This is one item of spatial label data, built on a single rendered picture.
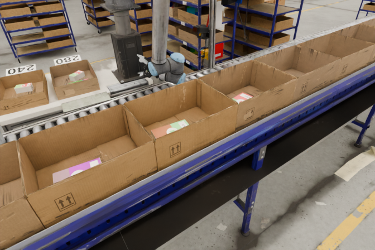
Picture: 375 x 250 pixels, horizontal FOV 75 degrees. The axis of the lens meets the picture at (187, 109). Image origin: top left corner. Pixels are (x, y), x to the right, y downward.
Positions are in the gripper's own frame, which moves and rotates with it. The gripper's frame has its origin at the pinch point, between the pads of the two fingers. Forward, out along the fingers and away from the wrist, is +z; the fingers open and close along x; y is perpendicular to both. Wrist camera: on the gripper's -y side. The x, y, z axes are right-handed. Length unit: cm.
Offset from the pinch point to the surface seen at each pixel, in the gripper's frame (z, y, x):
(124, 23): 15.1, -9.8, -22.5
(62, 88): 35, 38, 10
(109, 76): 25.7, 0.5, 19.6
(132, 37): 8.3, -8.1, -14.7
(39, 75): 70, 26, 19
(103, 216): -52, 107, -18
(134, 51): 6.5, -7.3, -4.6
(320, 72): -112, 1, -31
